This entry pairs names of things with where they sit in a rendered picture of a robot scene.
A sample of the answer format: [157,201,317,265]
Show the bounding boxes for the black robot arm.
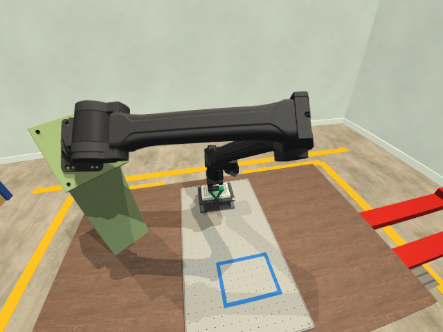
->
[61,91,314,181]

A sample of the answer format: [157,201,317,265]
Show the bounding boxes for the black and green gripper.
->
[206,167,224,199]

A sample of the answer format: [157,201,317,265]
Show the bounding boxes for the blue tape outline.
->
[216,252,282,308]

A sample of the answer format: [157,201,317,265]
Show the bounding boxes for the white well plate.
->
[201,183,230,201]

